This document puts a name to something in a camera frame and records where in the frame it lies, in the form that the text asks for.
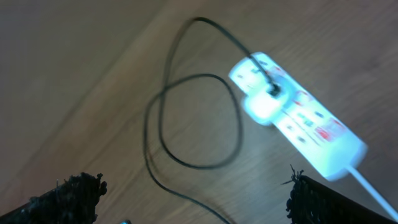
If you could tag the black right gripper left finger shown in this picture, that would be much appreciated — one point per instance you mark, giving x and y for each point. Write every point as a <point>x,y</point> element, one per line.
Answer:
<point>73,202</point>

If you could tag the white power strip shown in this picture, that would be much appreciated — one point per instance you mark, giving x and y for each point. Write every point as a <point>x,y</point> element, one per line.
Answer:
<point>329,145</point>

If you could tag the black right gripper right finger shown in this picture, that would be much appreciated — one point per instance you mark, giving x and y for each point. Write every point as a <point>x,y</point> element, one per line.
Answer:
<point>311,202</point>

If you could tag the white charger plug adapter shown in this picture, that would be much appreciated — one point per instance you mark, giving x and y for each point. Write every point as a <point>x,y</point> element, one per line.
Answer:
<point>264,108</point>

